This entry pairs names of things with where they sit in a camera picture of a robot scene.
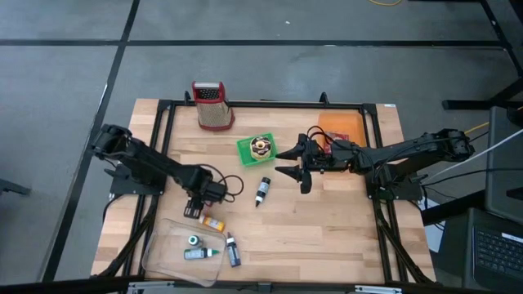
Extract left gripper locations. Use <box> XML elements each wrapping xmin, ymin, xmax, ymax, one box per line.
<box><xmin>183</xmin><ymin>178</ymin><xmax>214</xmax><ymax>220</ymax></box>

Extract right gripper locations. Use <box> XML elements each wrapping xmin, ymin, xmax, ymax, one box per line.
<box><xmin>274</xmin><ymin>133</ymin><xmax>342</xmax><ymax>195</ymax></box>

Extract orange bottle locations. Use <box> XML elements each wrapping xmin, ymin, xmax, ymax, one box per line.
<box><xmin>198</xmin><ymin>214</ymin><xmax>226</xmax><ymax>233</ymax></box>

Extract chocolate-iced toy donut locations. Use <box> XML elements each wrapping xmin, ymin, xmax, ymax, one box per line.
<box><xmin>249</xmin><ymin>136</ymin><xmax>273</xmax><ymax>161</ymax></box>

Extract black-tip dark bottle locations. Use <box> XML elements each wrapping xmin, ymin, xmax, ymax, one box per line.
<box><xmin>254</xmin><ymin>176</ymin><xmax>272</xmax><ymax>208</ymax></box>

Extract red popcorn packet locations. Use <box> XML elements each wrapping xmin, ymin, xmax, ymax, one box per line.
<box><xmin>325</xmin><ymin>131</ymin><xmax>351</xmax><ymax>154</ymax></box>

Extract purple-label black-tip bottle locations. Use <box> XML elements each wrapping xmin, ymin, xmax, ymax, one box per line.
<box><xmin>225</xmin><ymin>231</ymin><xmax>243</xmax><ymax>269</ymax></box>

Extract green plastic basket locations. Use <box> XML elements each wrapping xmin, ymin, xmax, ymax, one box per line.
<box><xmin>235</xmin><ymin>132</ymin><xmax>279</xmax><ymax>167</ymax></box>

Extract orange plastic bin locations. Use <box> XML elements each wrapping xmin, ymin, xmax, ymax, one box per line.
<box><xmin>317</xmin><ymin>112</ymin><xmax>368</xmax><ymax>150</ymax></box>

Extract clear plastic container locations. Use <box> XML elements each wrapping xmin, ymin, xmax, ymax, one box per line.
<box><xmin>141</xmin><ymin>217</ymin><xmax>228</xmax><ymax>288</ymax></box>

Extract metal grater with red trim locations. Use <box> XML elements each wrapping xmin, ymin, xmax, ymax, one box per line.
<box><xmin>191</xmin><ymin>80</ymin><xmax>236</xmax><ymax>132</ymax></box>

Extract black chair base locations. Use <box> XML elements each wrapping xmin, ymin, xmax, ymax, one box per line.
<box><xmin>0</xmin><ymin>177</ymin><xmax>32</xmax><ymax>197</ymax></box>

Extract grey monitor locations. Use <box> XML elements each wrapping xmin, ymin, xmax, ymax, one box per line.
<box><xmin>485</xmin><ymin>105</ymin><xmax>523</xmax><ymax>226</ymax></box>

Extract dark grey laptop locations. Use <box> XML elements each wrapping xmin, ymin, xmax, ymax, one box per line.
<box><xmin>463</xmin><ymin>207</ymin><xmax>523</xmax><ymax>294</ymax></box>

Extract black stand legs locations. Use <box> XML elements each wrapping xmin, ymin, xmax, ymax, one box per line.
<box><xmin>441</xmin><ymin>0</ymin><xmax>523</xmax><ymax>111</ymax></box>

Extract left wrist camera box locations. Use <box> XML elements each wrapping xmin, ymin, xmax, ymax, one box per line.
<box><xmin>209</xmin><ymin>182</ymin><xmax>229</xmax><ymax>204</ymax></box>

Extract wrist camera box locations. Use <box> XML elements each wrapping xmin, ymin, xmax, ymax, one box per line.
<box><xmin>209</xmin><ymin>182</ymin><xmax>229</xmax><ymax>204</ymax></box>
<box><xmin>317</xmin><ymin>145</ymin><xmax>342</xmax><ymax>168</ymax></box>

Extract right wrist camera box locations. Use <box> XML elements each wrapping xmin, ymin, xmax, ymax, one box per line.
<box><xmin>317</xmin><ymin>145</ymin><xmax>342</xmax><ymax>168</ymax></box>

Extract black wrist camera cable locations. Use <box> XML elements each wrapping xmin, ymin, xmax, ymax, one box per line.
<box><xmin>198</xmin><ymin>163</ymin><xmax>245</xmax><ymax>204</ymax></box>
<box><xmin>306</xmin><ymin>125</ymin><xmax>369</xmax><ymax>164</ymax></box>

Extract black cable bundle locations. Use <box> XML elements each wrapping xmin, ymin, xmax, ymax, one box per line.
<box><xmin>96</xmin><ymin>194</ymin><xmax>159</xmax><ymax>279</ymax></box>
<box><xmin>373</xmin><ymin>198</ymin><xmax>435</xmax><ymax>285</ymax></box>

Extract black aluminium table frame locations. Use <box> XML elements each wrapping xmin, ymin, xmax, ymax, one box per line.
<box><xmin>92</xmin><ymin>91</ymin><xmax>436</xmax><ymax>294</ymax></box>

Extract black power cable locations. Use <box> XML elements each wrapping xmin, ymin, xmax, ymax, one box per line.
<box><xmin>420</xmin><ymin>166</ymin><xmax>523</xmax><ymax>189</ymax></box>

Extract white cable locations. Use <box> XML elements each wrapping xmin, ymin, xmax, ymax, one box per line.
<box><xmin>420</xmin><ymin>127</ymin><xmax>523</xmax><ymax>183</ymax></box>

